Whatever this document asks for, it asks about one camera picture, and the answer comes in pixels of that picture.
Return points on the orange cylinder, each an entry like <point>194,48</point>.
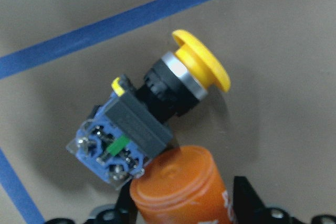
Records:
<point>183,185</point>

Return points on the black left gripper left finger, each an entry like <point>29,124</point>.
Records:
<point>123,211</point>

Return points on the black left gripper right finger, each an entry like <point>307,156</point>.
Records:
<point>249,208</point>

